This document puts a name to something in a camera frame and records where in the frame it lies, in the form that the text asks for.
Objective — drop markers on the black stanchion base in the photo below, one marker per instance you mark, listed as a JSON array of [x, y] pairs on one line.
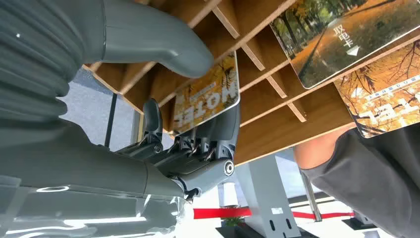
[[357, 223]]

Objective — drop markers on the black vertical bar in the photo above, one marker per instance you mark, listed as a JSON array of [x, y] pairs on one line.
[[110, 120]]

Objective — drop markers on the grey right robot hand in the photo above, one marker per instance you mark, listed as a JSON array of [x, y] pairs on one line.
[[82, 170]]

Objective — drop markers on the autumn branches hotel card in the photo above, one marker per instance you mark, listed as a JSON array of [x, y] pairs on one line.
[[384, 95]]

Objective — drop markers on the ribbed grey right arm sleeve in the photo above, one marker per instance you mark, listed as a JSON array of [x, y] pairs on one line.
[[36, 56]]

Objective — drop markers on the person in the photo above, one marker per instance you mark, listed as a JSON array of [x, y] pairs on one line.
[[370, 177]]

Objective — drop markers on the silver metal pole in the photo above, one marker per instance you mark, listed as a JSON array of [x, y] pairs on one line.
[[311, 200]]

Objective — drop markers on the white stanchion post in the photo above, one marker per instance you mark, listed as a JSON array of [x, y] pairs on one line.
[[228, 194]]

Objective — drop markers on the red barrier ribbon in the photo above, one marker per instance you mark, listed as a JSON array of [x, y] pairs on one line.
[[220, 213]]

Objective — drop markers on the green plant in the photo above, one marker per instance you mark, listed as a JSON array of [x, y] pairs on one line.
[[233, 221]]

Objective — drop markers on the wooden slotted card rack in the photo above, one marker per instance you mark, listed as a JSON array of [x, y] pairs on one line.
[[282, 108]]

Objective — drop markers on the park path photo card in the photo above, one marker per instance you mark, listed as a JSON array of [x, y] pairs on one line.
[[341, 36]]

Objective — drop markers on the grey metal support column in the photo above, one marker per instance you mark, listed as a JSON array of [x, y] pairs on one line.
[[262, 193]]

